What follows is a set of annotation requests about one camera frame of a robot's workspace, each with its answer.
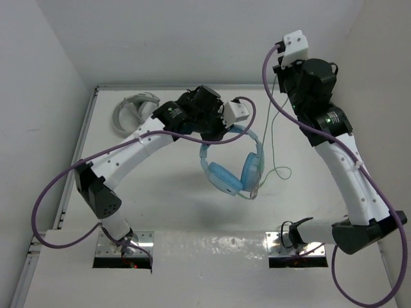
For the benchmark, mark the light blue headphones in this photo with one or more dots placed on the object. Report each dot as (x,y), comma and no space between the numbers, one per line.
(235,175)

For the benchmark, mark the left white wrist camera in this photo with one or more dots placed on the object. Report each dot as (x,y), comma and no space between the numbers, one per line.
(234,112)

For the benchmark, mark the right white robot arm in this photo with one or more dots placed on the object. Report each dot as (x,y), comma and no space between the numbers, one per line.
(369,219)

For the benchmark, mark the white front cover board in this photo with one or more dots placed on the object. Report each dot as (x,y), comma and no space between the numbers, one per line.
(203,270)

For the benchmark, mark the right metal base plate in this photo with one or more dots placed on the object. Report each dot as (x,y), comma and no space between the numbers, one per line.
(280,246)

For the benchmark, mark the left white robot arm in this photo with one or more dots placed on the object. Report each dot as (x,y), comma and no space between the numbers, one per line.
(97,177)

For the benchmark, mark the metal base plate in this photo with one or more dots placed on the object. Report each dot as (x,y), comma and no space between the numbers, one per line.
(106,248)
(280,246)

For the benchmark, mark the grey white headphones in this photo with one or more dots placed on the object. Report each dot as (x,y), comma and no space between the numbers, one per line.
(139,106)

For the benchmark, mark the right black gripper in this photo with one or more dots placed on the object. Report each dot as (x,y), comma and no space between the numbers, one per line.
(281,70)

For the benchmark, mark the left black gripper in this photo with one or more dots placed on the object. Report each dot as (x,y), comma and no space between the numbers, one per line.
(218,113)

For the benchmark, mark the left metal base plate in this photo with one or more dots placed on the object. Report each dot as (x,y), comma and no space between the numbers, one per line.
(106,248)

